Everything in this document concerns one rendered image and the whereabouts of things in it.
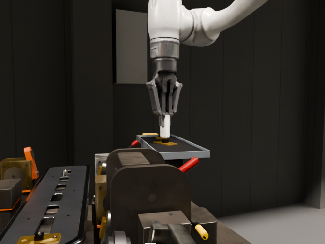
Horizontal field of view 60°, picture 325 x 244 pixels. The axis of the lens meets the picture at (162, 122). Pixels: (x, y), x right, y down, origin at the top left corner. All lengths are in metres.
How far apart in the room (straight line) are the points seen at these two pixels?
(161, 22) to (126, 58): 1.70
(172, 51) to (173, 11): 0.11
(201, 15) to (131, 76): 1.66
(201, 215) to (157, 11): 0.57
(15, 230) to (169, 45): 0.61
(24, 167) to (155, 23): 0.74
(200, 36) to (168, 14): 0.15
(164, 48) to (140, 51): 1.75
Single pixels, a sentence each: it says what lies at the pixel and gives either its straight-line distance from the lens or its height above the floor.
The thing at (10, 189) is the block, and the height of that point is 1.03.
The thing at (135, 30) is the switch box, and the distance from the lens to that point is 2.61.
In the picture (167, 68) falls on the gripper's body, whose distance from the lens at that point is 0.84.
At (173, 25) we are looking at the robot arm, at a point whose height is 1.51.
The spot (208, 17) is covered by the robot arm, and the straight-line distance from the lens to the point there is 0.94.
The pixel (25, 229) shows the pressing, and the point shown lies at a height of 1.00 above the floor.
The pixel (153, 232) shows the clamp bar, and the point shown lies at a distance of 0.18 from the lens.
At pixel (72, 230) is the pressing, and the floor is 1.00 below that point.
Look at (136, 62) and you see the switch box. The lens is 2.56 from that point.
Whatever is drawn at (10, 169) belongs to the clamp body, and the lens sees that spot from 1.24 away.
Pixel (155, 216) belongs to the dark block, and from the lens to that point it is 0.45.
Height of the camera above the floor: 1.29
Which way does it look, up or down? 4 degrees down
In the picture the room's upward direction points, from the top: straight up
